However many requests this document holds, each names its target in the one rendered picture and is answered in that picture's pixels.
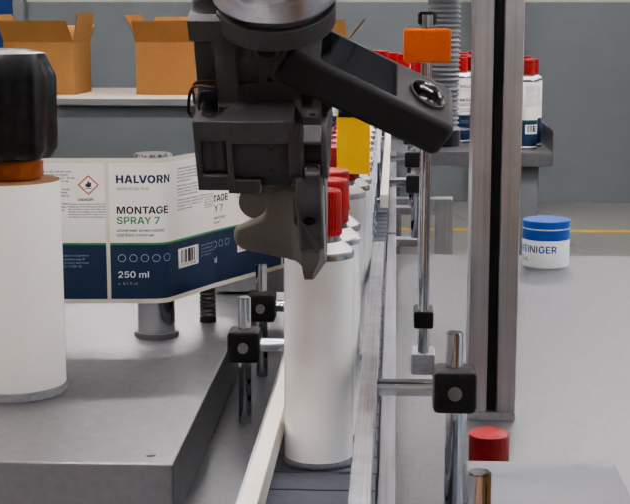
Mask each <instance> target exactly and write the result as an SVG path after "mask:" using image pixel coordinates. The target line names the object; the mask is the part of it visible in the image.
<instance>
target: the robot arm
mask: <svg viewBox="0 0 630 504"><path fill-rule="evenodd" d="M335 23H336V0H192V5H191V11H189V14H188V19H187V27H188V37H189V41H193V42H194V52H195V63H196V74H197V81H195V82H194V83H193V85H192V87H191V88H190V90H189V93H188V98H187V114H188V115H189V116H190V117H191V118H193V119H192V128H193V138H194V148H195V158H196V168H197V178H198V189H199V190H229V193H241V194H240V196H239V207H240V209H241V211H242V212H243V213H244V214H245V215H247V216H248V217H250V218H254V219H251V220H249V221H246V222H244V223H241V224H239V225H238V226H237V227H236V228H235V230H234V239H235V242H236V243H237V245H238V246H239V247H241V248H242V249H245V250H248V251H252V252H257V253H262V254H267V255H272V256H277V257H282V258H286V259H291V260H294V261H296V262H298V263H299V264H300V265H301V266H302V271H303V277H304V279H305V280H313V279H314V278H315V277H316V276H317V274H318V273H319V271H320V270H321V269H322V267H323V266H324V264H325V263H326V262H327V235H328V179H329V171H330V156H331V142H332V107H334V108H336V109H338V110H340V111H342V112H344V113H346V114H348V115H350V116H352V117H354V118H357V119H359V120H361V121H363V122H365V123H367V124H369V125H371V126H373V127H375V128H377V129H380V130H382V131H384V132H386V133H388V134H390V135H392V136H394V137H396V138H398V139H400V140H403V141H405V142H407V143H409V144H411V145H413V146H415V147H417V148H419V149H421V150H424V151H426V152H428V153H431V154H433V153H436V152H438V151H439V150H440V149H441V148H442V146H443V145H444V144H445V142H446V141H447V139H448V138H449V137H450V135H451V134H452V133H453V129H454V128H453V103H452V92H451V90H450V89H449V88H448V87H446V86H444V85H442V84H440V83H437V82H435V81H433V80H431V79H429V78H427V77H425V76H423V75H421V74H419V73H417V72H415V71H413V70H411V69H409V68H407V67H405V66H403V65H401V64H399V63H397V62H395V61H393V60H391V59H389V58H387V57H385V56H383V55H381V54H379V53H377V52H375V51H373V50H371V49H369V48H367V47H365V46H363V45H361V44H359V43H357V42H354V41H352V40H350V39H348V38H346V37H344V36H342V35H340V34H338V33H336V32H334V31H332V29H333V28H334V26H335ZM194 88H197V91H196V96H195V94H194ZM191 94H192V99H193V103H194V104H195V109H194V113H193V112H190V100H191ZM201 104H202V105H201ZM298 178H301V179H298Z"/></svg>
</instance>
